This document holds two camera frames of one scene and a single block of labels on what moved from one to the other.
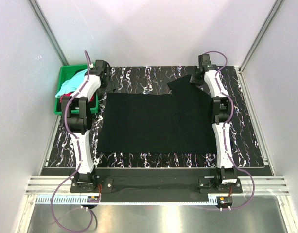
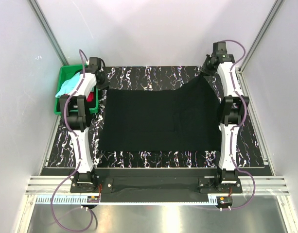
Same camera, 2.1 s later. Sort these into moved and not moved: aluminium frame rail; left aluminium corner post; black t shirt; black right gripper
Moved: black right gripper
Not moved: black t shirt; aluminium frame rail; left aluminium corner post
